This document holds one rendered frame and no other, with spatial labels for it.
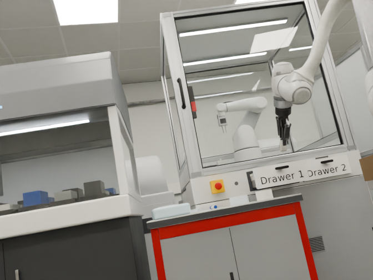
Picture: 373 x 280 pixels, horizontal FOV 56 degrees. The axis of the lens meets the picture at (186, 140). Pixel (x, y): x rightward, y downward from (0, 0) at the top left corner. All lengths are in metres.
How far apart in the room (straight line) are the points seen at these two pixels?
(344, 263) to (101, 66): 1.69
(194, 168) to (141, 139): 3.26
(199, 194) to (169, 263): 0.68
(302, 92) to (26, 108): 1.30
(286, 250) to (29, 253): 1.18
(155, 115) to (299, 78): 3.96
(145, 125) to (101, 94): 3.45
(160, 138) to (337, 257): 3.57
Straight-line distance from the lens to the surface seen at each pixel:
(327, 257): 2.19
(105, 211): 1.75
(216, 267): 1.42
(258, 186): 1.90
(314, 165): 2.17
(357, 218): 2.27
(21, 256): 1.92
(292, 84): 1.53
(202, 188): 2.00
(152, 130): 5.27
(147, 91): 5.45
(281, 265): 1.47
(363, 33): 1.50
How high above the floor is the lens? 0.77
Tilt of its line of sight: 11 degrees up
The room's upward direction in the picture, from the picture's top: 10 degrees counter-clockwise
